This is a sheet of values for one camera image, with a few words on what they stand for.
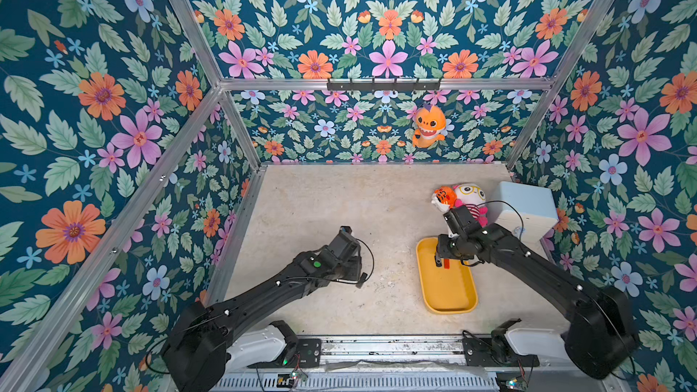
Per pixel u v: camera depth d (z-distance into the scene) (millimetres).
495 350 661
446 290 833
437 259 906
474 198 1007
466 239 641
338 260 614
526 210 902
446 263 906
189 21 766
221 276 912
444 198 1012
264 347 564
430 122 959
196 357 392
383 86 940
